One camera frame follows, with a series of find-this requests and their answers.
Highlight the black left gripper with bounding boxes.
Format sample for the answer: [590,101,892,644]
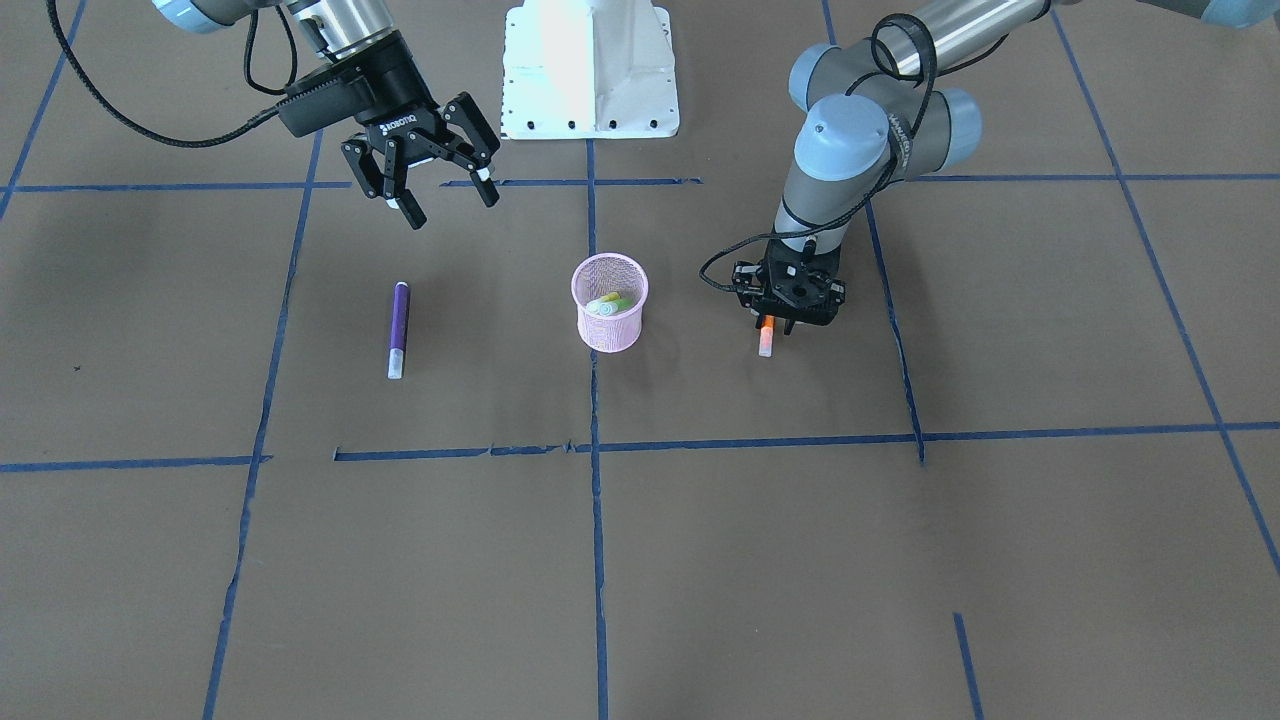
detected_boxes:
[732,258,846,325]

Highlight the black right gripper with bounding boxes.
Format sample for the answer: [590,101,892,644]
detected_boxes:
[276,32,500,231]

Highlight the orange highlighter pen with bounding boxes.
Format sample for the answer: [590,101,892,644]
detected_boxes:
[758,315,774,357]

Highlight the purple highlighter pen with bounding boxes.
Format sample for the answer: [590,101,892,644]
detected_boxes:
[387,281,411,380]

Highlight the green highlighter pen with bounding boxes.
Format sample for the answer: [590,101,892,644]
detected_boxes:
[595,296,634,316]

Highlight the yellow highlighter pen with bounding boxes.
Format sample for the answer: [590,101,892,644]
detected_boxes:
[585,292,623,316]

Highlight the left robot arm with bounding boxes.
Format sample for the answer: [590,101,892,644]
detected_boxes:
[723,1,1053,332]

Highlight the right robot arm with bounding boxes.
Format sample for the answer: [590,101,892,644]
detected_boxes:
[270,1,500,231]

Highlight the pink mesh pen holder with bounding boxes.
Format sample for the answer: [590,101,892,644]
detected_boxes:
[570,252,649,354]

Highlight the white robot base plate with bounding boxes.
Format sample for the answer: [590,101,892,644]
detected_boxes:
[500,1,681,141]

